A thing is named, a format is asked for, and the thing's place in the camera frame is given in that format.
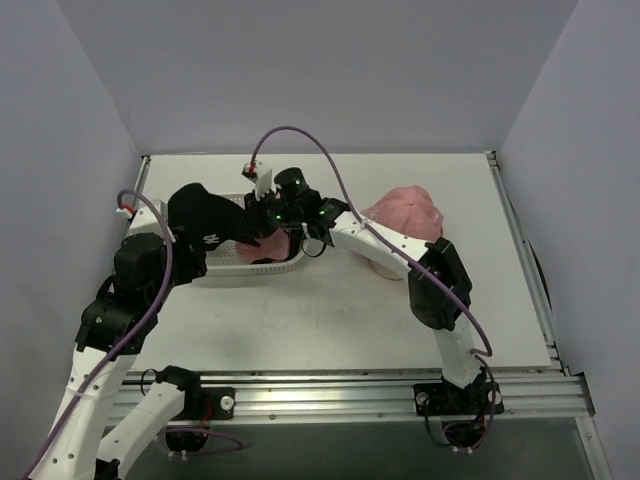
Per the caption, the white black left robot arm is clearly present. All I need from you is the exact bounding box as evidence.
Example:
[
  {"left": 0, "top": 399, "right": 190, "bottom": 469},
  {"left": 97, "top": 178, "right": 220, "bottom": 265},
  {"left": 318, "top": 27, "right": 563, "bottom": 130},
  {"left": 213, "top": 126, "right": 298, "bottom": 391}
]
[{"left": 24, "top": 227, "right": 206, "bottom": 479}]

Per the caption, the pink cap with white logo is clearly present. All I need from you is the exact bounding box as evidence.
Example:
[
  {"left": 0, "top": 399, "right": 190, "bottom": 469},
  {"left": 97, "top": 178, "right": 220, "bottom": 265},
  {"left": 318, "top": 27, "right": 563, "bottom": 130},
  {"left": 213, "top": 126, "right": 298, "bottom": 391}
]
[{"left": 235, "top": 229, "right": 290, "bottom": 264}]

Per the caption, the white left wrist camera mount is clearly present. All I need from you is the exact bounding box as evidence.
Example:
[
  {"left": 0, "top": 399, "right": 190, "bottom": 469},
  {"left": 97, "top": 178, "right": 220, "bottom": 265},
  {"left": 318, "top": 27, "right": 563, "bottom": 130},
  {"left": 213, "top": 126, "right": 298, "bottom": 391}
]
[{"left": 116, "top": 200, "right": 168, "bottom": 238}]

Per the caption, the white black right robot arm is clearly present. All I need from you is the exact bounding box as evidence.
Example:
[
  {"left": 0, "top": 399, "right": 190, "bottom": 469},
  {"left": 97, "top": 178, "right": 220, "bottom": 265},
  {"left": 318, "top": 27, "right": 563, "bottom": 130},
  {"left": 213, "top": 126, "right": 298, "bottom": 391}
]
[{"left": 242, "top": 163, "right": 481, "bottom": 413}]

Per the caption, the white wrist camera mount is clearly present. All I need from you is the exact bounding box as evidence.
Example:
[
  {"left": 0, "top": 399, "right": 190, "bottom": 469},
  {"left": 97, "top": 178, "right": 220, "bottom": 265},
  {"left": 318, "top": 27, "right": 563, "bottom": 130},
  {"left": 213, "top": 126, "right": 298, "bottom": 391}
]
[
  {"left": 242, "top": 161, "right": 273, "bottom": 201},
  {"left": 116, "top": 200, "right": 168, "bottom": 238}
]

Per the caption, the plain pink baseball cap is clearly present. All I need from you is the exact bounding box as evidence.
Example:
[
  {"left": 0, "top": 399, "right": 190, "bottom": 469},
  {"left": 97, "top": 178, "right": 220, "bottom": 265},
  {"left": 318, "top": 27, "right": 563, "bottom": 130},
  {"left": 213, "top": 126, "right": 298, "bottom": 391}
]
[{"left": 357, "top": 185, "right": 446, "bottom": 284}]

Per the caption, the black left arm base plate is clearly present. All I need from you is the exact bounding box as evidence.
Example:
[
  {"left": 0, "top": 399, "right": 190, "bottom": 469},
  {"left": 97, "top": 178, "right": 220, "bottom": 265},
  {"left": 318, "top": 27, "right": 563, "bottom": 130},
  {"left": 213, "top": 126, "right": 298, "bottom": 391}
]
[{"left": 174, "top": 386, "right": 236, "bottom": 423}]

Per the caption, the aluminium mounting rail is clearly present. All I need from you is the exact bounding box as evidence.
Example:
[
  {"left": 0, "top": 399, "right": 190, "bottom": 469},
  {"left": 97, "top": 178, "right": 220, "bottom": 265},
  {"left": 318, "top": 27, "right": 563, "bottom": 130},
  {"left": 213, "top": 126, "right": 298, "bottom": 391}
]
[{"left": 109, "top": 367, "right": 596, "bottom": 429}]

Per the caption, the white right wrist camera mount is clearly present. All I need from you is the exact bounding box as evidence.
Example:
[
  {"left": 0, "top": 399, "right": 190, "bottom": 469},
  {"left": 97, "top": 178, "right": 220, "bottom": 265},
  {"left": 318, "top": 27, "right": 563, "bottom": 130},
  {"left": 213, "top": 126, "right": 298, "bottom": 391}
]
[{"left": 242, "top": 161, "right": 273, "bottom": 201}]

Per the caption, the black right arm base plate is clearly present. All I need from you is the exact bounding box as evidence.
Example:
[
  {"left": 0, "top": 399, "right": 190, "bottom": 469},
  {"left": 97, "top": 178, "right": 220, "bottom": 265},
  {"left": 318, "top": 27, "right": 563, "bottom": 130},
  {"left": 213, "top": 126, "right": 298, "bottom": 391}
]
[{"left": 413, "top": 381, "right": 493, "bottom": 417}]

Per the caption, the black baseball cap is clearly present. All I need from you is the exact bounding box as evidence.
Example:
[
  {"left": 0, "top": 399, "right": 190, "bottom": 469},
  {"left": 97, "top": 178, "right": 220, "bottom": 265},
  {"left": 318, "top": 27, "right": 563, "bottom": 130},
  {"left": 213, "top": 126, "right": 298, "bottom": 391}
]
[{"left": 167, "top": 183, "right": 259, "bottom": 251}]

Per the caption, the white perforated plastic basket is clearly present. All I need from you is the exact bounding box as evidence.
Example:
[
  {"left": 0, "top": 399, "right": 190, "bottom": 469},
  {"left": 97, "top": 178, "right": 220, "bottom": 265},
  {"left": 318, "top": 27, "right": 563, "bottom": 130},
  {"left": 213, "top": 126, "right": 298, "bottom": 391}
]
[{"left": 206, "top": 194, "right": 303, "bottom": 276}]

